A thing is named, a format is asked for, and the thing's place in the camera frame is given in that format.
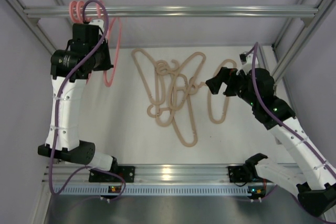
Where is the pink hanger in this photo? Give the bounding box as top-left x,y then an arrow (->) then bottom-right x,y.
68,1 -> 79,23
96,4 -> 122,87
76,0 -> 85,23

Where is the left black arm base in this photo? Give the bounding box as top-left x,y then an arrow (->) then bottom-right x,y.
89,157 -> 135,183

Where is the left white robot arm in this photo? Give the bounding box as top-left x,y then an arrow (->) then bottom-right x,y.
38,19 -> 118,172

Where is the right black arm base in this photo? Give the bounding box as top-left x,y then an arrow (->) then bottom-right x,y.
228,153 -> 268,184

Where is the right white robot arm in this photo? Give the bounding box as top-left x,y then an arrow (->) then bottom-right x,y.
205,67 -> 335,217

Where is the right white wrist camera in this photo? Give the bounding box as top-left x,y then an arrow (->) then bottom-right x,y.
238,52 -> 259,74

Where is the aluminium hanging rail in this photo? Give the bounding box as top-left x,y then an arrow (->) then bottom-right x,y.
23,5 -> 319,18

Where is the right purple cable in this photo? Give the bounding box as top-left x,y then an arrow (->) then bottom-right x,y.
239,41 -> 336,224

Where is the purple cable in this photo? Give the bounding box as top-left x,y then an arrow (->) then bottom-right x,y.
239,41 -> 336,224
48,0 -> 127,201

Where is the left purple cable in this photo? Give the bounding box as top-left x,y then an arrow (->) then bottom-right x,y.
48,0 -> 127,201

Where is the front aluminium rail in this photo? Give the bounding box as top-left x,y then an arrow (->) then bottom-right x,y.
41,163 -> 289,183

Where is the grey slotted cable duct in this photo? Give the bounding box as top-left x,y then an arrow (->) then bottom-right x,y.
54,184 -> 266,197

